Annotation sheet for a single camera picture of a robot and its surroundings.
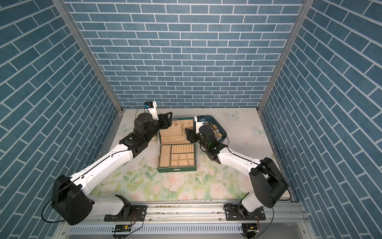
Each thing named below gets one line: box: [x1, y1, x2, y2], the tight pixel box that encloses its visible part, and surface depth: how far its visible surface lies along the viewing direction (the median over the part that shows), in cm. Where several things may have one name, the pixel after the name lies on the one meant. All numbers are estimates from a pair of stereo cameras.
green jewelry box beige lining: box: [156, 117, 197, 173], surface depth 93 cm
